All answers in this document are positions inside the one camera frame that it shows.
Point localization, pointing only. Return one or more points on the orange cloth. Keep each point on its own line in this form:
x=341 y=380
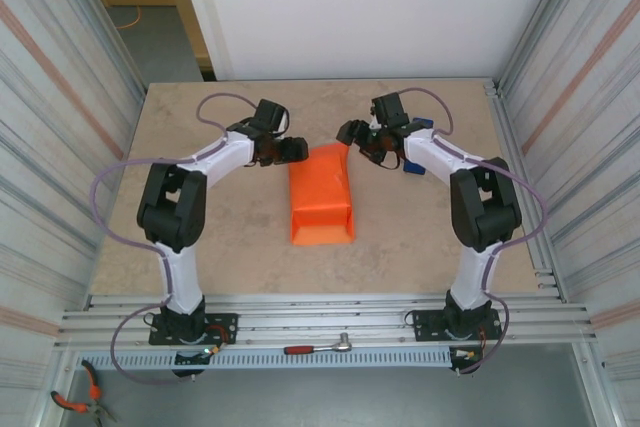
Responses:
x=320 y=197

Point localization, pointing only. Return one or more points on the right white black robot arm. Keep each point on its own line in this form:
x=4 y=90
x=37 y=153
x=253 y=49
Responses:
x=487 y=207

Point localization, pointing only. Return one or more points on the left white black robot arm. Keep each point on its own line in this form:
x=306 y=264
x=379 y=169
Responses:
x=172 y=207

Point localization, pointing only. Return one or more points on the blue tape dispenser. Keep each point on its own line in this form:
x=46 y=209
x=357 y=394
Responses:
x=415 y=168

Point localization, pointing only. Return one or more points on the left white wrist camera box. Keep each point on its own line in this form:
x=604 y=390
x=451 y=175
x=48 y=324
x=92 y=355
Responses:
x=284 y=121

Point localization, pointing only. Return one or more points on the aluminium rail frame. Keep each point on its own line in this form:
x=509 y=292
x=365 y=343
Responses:
x=320 y=309

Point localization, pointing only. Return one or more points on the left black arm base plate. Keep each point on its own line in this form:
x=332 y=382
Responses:
x=225 y=322

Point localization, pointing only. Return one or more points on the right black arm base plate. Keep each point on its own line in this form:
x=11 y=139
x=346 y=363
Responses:
x=425 y=324

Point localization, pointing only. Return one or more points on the black under-rail bracket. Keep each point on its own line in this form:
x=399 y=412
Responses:
x=462 y=357
x=187 y=358

